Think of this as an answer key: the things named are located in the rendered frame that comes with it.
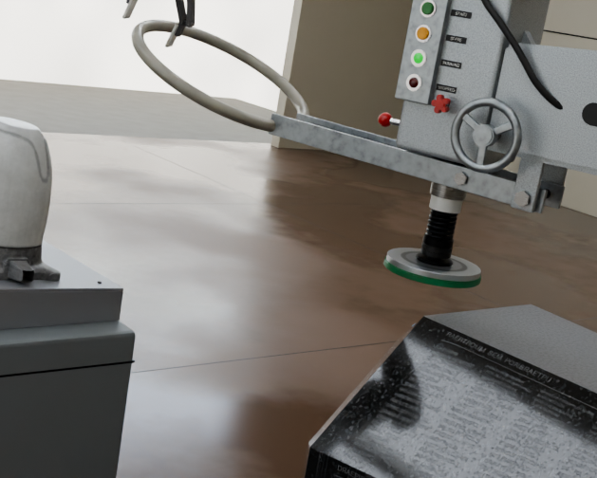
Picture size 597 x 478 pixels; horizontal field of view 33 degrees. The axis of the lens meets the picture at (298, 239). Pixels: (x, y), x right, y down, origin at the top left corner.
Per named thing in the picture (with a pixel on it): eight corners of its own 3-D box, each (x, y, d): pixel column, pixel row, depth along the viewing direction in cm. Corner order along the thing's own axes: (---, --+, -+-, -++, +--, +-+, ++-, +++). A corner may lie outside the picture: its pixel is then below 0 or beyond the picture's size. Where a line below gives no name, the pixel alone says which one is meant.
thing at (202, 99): (339, 133, 267) (345, 123, 266) (227, 137, 226) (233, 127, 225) (214, 33, 285) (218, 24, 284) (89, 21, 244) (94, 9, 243)
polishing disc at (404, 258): (470, 287, 216) (471, 282, 216) (375, 264, 223) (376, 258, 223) (487, 268, 236) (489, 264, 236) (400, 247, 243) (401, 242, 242)
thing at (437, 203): (465, 211, 228) (468, 196, 227) (452, 214, 222) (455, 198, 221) (437, 204, 231) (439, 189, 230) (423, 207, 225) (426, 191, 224)
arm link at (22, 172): (11, 253, 179) (28, 130, 175) (-75, 229, 184) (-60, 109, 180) (61, 242, 194) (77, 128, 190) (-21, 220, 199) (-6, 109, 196)
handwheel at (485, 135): (528, 177, 208) (544, 105, 205) (510, 181, 200) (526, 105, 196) (460, 161, 216) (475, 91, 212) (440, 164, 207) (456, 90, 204)
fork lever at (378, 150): (565, 207, 222) (570, 185, 220) (534, 215, 205) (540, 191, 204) (303, 132, 256) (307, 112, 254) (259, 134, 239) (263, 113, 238)
